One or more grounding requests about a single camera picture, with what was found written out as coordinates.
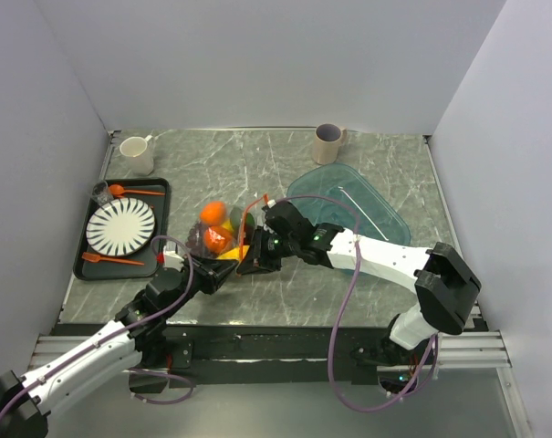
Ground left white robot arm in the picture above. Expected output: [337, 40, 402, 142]
[0, 257, 237, 437]

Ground beige mug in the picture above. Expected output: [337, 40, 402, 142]
[312, 123, 348, 165]

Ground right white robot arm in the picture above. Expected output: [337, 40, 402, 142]
[236, 201, 481, 363]

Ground yellow lemon piece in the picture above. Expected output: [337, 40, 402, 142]
[222, 219, 234, 234]

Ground small orange pumpkin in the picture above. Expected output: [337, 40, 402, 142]
[203, 225, 234, 256]

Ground purple grape bunch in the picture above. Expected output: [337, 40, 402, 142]
[186, 221, 206, 250]

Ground clear zip top bag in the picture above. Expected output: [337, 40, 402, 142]
[186, 194, 268, 262]

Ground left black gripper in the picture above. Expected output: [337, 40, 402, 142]
[162, 252, 238, 318]

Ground black tray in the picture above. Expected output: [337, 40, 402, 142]
[73, 178, 171, 281]

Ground orange plastic fork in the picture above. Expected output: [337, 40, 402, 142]
[81, 252, 144, 266]

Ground orange plastic spoon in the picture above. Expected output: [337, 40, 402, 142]
[109, 184, 165, 197]

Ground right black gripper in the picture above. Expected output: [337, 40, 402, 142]
[237, 225, 299, 276]

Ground white cup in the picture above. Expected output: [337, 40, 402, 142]
[120, 135, 154, 176]

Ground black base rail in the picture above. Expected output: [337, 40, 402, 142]
[51, 321, 441, 389]

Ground green lime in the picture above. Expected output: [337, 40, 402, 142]
[229, 206, 255, 229]

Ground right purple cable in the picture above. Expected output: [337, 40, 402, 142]
[279, 194, 441, 414]

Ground white striped plate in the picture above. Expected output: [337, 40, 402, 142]
[86, 198, 156, 257]

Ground orange tangerine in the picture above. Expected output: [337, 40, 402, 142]
[199, 201, 227, 226]

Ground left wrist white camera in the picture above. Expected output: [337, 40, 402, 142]
[156, 245, 185, 271]

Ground teal plastic food container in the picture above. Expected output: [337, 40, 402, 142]
[286, 163, 411, 245]

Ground clear small glass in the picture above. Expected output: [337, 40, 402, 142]
[91, 181, 114, 206]

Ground dark avocado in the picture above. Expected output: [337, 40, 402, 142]
[243, 224, 255, 245]

